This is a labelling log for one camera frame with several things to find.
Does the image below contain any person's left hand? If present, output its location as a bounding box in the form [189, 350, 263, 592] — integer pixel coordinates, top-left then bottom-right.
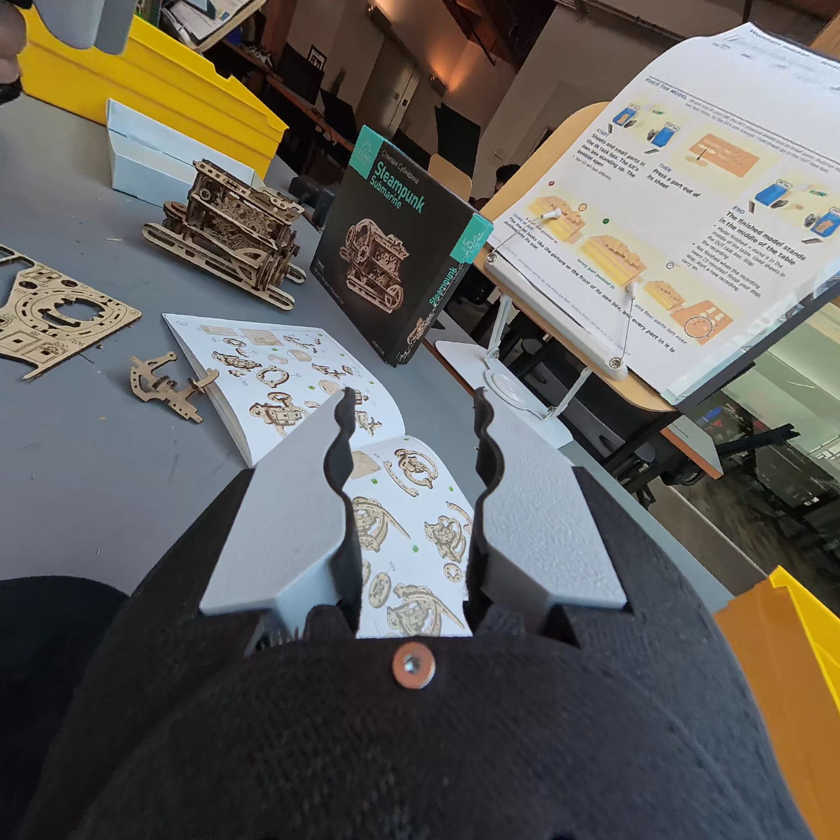
[0, 8, 28, 106]

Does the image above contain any white instruction booklet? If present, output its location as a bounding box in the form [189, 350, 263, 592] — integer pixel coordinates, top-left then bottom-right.
[162, 313, 475, 639]

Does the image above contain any black monitor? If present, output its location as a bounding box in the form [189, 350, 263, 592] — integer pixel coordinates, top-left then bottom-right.
[434, 101, 484, 178]

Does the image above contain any black office chair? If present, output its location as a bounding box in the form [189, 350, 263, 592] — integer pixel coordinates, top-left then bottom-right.
[571, 367, 683, 509]

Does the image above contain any white open box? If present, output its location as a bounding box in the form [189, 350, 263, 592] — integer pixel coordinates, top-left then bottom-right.
[105, 98, 265, 206]

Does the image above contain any wooden submarine model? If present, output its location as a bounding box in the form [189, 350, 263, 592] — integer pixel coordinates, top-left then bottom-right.
[142, 159, 308, 311]

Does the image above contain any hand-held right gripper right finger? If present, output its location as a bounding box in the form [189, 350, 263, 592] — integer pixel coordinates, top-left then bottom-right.
[465, 387, 629, 636]

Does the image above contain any tan board with papers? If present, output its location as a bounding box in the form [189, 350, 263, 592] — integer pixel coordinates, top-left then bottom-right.
[161, 0, 265, 53]

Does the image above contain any yellow plastic bin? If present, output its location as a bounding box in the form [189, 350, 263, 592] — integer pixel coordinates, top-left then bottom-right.
[714, 564, 840, 840]
[18, 12, 290, 179]

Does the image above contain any small wooden part assembly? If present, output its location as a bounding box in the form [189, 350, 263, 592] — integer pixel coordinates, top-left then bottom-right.
[129, 351, 221, 425]

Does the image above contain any small black device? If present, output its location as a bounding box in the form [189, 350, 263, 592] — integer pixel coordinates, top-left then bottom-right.
[289, 174, 337, 228]

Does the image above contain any laser-cut wooden sheet with ring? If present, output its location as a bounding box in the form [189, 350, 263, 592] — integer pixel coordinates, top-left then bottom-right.
[0, 245, 143, 382]

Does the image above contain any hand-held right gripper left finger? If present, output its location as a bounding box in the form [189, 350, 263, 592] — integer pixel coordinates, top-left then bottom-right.
[199, 390, 365, 637]

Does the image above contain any laminated instruction sheet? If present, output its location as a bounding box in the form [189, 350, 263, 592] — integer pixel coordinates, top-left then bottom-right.
[489, 23, 840, 406]

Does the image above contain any orange edged desk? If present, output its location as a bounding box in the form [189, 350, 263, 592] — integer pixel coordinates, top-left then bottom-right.
[659, 416, 724, 480]

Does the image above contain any black model kit box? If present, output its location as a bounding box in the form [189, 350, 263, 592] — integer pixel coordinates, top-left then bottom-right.
[310, 125, 494, 367]

